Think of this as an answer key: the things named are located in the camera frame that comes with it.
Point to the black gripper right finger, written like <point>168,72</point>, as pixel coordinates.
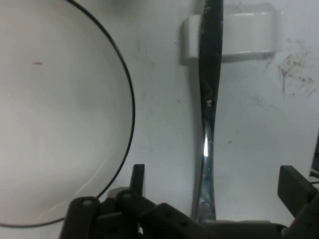
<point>301,199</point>

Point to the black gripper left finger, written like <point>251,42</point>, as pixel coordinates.
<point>129,219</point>

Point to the silver metal table knife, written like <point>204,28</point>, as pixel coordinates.
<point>210,62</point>

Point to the white plate with black rim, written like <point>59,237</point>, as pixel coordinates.
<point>62,99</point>

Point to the white plastic cutlery rest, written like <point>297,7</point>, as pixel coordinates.
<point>249,32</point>

